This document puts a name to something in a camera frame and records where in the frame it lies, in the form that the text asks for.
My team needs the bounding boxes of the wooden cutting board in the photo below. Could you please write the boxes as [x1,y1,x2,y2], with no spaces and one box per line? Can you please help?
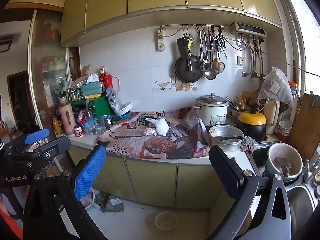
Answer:
[287,93,320,161]

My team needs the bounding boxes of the teal tissue box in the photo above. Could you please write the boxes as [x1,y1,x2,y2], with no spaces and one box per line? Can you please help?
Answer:
[82,74,105,97]

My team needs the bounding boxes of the dark wooden door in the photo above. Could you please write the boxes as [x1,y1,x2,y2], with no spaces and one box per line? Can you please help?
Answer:
[7,70,36,131]

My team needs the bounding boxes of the blue white plastic bags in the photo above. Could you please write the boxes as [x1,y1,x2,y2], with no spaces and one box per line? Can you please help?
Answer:
[105,86,121,113]

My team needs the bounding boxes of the pink thermos flask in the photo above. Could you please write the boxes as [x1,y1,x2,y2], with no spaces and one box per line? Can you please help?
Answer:
[57,96,77,137]

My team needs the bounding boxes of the glass display cabinet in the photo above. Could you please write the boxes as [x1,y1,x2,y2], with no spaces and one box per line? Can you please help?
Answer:
[27,9,81,136]

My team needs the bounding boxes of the metal ladle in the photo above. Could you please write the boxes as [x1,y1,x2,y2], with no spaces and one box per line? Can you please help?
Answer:
[204,31,217,80]

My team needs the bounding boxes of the grey dish rag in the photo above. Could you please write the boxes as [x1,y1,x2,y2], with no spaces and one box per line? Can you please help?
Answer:
[239,136,256,152]

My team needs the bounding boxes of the white foam fruit net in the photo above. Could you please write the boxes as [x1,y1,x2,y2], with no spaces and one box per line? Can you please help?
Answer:
[149,118,170,137]

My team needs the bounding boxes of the yellow bottle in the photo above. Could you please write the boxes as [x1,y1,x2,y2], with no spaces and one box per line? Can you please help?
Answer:
[52,116,63,136]

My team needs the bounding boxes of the aluminium steamer insert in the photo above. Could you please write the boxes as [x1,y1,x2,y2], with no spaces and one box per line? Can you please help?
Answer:
[209,124,244,152]

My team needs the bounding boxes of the white rice cooker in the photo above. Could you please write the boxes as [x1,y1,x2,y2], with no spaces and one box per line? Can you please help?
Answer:
[191,92,230,127]

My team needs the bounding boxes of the black frying pan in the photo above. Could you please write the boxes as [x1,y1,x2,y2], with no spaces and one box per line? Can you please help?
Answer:
[174,55,204,83]

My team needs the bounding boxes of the white power strip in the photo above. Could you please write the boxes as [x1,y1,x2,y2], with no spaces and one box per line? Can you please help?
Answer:
[157,29,166,52]

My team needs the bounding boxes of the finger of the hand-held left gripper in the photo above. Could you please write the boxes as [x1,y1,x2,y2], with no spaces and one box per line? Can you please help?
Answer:
[29,136,72,161]
[4,128,50,155]

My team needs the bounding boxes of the white bucket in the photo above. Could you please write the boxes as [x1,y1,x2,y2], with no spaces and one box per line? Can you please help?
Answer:
[265,142,303,182]

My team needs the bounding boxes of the white plastic bag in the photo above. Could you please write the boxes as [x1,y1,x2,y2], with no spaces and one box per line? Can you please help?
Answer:
[258,67,294,107]

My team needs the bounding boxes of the hanging kitchen scissors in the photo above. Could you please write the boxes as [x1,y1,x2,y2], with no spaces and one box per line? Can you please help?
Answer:
[215,33,228,60]

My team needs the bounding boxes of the window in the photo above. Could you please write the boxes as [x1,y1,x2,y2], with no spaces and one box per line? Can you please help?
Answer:
[276,0,320,98]

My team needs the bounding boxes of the stainless steel sink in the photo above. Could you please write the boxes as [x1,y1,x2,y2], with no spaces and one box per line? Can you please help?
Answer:
[246,142,320,232]

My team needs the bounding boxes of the stack of bowls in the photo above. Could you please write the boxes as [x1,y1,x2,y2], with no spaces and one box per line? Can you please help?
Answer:
[277,120,293,141]

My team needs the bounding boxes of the red tin box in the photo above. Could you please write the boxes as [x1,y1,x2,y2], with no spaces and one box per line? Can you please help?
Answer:
[99,66,113,88]

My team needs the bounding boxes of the utensil holder with chopsticks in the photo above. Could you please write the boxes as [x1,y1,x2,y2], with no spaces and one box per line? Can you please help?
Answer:
[225,94,252,117]

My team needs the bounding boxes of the metal hanging rail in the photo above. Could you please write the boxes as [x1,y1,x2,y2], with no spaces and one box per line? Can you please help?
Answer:
[160,24,227,30]

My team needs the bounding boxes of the clear glass cup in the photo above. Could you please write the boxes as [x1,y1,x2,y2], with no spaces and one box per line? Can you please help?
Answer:
[96,116,107,134]

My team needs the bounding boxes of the mesh strainer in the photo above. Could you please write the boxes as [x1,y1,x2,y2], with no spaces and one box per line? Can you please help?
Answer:
[214,55,225,74]

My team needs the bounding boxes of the white colander bowl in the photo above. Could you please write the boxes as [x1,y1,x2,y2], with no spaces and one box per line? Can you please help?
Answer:
[115,102,132,117]

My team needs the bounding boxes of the clear plastic bottle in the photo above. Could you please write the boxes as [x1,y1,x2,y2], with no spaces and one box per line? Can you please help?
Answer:
[84,111,98,136]

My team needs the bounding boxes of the crumpled grey plastic bag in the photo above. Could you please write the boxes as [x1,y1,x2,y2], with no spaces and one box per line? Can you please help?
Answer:
[100,192,125,213]

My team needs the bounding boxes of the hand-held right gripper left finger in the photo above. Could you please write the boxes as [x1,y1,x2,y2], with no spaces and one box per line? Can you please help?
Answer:
[22,145,108,240]

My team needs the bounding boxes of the dark cleaver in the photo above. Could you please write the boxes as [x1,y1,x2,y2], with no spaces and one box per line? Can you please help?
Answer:
[176,37,192,58]

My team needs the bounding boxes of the black pot with yellow lid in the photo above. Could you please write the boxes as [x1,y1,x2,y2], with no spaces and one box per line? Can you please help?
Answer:
[236,108,267,143]

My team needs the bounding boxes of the clear plastic bowl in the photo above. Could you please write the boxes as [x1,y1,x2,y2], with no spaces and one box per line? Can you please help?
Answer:
[154,211,179,230]

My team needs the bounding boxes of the cream jug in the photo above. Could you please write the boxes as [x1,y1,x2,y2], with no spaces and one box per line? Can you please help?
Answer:
[264,99,280,135]

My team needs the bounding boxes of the white water heater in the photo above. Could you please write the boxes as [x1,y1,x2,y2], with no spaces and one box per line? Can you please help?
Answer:
[230,22,267,38]

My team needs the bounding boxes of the black spoon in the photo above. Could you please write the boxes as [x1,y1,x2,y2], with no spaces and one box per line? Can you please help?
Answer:
[215,136,243,142]

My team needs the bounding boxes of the green box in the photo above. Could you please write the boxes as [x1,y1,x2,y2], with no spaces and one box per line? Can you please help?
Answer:
[71,95,113,117]

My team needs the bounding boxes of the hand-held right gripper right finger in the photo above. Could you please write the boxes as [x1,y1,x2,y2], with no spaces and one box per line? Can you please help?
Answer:
[199,145,295,240]

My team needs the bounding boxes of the metal slotted skimmer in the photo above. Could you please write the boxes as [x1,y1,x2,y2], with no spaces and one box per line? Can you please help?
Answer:
[199,30,211,72]

